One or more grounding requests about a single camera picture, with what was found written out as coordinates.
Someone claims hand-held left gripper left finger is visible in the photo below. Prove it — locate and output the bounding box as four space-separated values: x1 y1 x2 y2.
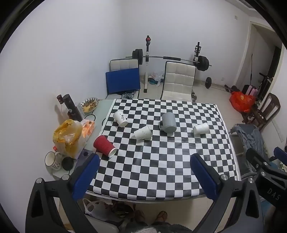
25 153 100 233

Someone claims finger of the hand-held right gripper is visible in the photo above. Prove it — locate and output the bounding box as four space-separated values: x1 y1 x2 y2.
273 147 287 162
245 148 273 174

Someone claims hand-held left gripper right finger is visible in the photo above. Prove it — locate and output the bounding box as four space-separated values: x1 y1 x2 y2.
190 153 263 233

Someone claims red ribbed paper cup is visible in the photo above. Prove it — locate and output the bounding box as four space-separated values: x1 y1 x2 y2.
93 135 117 158

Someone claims plain white paper cup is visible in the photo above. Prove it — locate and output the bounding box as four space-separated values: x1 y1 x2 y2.
193 122 210 135

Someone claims white printed paper cup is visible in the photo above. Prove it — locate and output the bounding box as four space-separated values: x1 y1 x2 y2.
113 110 128 128

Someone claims white speckled paper cup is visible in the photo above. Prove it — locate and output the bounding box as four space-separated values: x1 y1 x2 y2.
134 125 152 141

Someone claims grey cloth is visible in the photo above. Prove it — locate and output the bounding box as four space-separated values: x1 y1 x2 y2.
231 124 269 157

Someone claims grey box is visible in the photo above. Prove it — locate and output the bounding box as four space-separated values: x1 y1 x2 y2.
73 150 96 174

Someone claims black round lid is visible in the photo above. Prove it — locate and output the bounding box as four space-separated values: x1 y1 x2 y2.
61 157 74 171

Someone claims white plastic bag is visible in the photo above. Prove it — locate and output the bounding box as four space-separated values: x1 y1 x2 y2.
150 71 164 87
83 198 115 220

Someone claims white ceramic mug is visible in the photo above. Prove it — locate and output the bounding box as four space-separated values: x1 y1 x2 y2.
45 151 63 171

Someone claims yellow plastic bag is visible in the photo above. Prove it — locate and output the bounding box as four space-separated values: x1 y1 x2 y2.
53 119 87 160

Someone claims orange snack packet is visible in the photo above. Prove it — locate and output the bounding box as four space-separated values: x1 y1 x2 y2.
81 119 96 137

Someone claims dark bag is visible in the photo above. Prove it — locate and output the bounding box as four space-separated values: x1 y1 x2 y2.
110 200 137 222

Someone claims black white checkered tablecloth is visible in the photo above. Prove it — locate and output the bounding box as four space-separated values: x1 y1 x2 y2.
86 98 243 201

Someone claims brown wooden chair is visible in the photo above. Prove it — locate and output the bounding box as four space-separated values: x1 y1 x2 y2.
242 93 281 131

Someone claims grey chair seat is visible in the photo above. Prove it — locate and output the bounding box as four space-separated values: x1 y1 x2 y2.
85 214 120 233

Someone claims red plastic bag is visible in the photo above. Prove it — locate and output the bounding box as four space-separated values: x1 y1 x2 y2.
229 91 256 113

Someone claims person's right foot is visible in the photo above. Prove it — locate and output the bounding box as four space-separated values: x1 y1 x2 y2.
152 211 168 224

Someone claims person's foot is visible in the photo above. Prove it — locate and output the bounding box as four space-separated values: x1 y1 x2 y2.
133 209 146 224
152 211 168 224

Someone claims grey mug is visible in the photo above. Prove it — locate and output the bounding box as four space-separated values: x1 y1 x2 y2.
159 113 177 133

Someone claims person's left foot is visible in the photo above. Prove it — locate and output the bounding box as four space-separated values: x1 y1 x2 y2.
133 209 146 224

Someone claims pink suitcase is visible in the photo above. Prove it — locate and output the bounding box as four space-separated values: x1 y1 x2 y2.
241 85 258 97

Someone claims dark cylindrical tube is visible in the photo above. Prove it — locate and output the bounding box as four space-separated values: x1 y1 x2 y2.
62 94 83 121

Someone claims person's grey clothing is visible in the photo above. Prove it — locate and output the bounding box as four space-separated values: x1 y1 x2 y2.
122 221 193 233

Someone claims plate of food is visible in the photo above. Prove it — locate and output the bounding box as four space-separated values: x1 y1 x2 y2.
80 97 99 113

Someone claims black scooter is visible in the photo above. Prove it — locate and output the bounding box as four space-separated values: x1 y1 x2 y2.
258 72 273 99

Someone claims glass dish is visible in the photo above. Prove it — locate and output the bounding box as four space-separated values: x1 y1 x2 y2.
121 91 138 99

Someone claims white padded chair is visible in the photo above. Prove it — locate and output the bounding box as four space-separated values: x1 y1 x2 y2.
160 61 197 101
105 59 141 100

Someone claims blue board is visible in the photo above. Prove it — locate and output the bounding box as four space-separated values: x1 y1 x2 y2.
105 68 141 96

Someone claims black barbell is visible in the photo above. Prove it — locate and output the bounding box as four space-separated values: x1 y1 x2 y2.
132 49 212 72

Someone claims white barbell rack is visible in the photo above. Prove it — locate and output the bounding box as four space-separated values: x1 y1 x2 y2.
143 35 201 93

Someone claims white door frame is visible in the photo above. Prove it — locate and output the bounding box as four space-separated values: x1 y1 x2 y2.
234 21 284 94

